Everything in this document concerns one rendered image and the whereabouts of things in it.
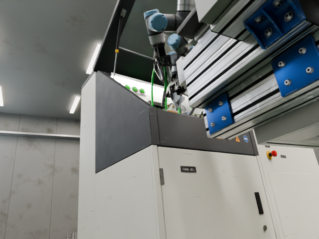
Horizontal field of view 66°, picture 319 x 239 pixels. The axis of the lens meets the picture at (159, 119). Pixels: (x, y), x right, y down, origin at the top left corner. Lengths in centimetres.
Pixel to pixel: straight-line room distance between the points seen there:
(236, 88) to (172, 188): 48
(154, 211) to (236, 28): 65
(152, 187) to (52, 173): 846
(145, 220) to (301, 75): 71
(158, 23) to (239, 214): 90
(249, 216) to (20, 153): 869
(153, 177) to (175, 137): 20
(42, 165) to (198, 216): 854
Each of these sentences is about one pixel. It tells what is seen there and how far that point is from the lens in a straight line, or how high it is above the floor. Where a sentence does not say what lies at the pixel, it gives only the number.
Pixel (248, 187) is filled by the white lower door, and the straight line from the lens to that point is 130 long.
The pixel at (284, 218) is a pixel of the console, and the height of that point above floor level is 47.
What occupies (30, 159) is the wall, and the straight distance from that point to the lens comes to 940.
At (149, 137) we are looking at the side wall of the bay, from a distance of 96.
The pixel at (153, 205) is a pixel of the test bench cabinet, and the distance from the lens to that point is 93.
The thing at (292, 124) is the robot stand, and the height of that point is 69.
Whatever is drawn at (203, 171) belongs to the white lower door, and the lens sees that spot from 108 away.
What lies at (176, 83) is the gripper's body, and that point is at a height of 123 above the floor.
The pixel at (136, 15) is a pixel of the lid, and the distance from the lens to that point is 163.
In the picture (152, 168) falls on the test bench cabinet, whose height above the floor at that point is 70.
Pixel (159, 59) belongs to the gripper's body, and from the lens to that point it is 125.
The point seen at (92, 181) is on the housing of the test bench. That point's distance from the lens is 147.
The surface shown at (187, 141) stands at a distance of 107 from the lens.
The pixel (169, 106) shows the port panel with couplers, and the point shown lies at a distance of 184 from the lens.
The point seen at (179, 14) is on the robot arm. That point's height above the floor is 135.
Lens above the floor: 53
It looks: 22 degrees up
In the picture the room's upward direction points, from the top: 6 degrees counter-clockwise
